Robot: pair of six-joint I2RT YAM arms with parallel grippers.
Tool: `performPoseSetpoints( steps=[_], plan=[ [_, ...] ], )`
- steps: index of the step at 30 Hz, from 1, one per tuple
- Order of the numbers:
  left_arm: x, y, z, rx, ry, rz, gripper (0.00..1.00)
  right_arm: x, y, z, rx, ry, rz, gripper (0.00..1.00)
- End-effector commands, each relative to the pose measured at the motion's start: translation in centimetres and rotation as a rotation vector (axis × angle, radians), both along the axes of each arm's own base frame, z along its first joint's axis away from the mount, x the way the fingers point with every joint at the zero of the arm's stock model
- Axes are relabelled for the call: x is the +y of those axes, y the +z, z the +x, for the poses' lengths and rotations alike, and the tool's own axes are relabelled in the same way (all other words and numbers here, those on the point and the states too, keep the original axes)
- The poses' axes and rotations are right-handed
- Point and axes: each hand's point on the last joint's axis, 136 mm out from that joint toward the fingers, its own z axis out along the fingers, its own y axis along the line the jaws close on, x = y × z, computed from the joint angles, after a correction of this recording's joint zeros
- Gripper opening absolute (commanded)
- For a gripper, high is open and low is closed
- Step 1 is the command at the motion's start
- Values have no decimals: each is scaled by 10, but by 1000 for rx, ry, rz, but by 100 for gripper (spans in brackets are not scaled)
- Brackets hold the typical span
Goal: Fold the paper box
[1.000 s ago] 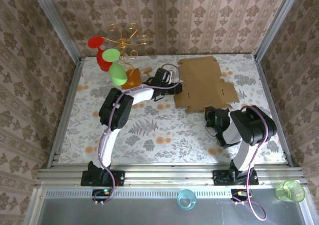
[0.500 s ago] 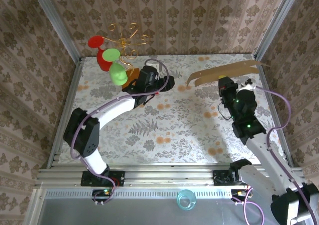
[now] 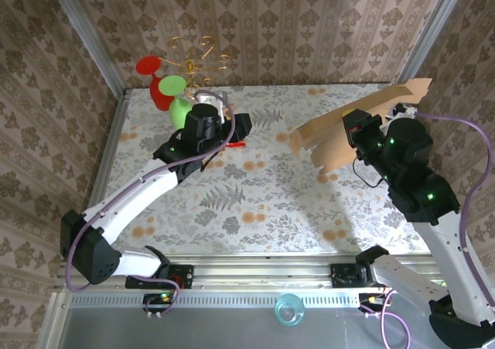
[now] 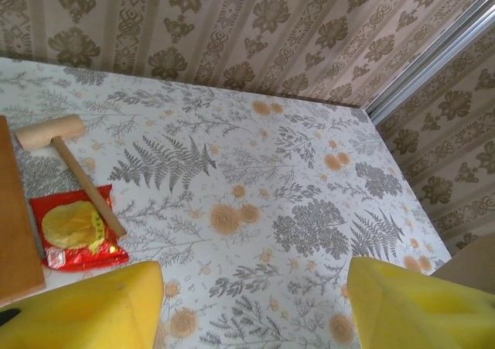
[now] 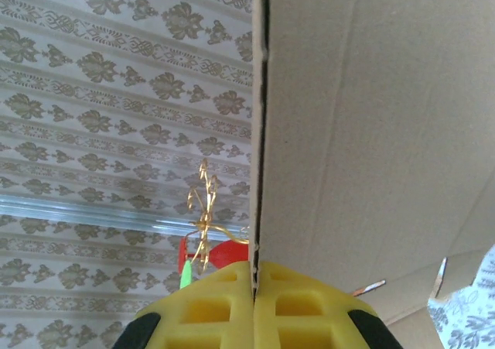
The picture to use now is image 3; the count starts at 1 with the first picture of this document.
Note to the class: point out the brown cardboard paper box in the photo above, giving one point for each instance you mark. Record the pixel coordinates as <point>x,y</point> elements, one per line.
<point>328,124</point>

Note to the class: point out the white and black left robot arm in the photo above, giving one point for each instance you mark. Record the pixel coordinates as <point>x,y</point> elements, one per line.
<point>127,206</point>

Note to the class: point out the red snack packet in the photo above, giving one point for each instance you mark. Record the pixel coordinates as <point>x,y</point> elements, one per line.
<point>236,144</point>

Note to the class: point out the green plastic wine glass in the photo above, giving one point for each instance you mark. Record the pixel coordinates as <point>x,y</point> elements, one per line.
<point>172,85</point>

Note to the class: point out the red plastic wine glass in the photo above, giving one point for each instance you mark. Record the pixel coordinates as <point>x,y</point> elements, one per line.
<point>149,66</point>

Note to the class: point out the small black controller board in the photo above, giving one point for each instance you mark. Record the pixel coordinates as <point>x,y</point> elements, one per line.
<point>154,298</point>
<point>365,298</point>

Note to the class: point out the perforated metal strip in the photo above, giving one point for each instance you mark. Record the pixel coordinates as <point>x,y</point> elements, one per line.
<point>232,299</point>

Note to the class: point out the clear blue plastic cup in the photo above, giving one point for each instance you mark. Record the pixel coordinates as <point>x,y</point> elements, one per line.
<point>289,310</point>

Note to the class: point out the aluminium table side rail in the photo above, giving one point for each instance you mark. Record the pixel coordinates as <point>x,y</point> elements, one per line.
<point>110,144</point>

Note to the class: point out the aluminium frame post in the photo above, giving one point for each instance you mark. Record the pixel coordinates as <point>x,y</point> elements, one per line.
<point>89,43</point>
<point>429,35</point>

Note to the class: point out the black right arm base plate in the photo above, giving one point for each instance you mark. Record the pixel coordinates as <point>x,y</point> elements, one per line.
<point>340,275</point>

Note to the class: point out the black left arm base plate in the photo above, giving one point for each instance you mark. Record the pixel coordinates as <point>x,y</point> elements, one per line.
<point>185,275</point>

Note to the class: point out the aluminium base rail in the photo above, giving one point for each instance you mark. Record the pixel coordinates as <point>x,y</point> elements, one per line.
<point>251,271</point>

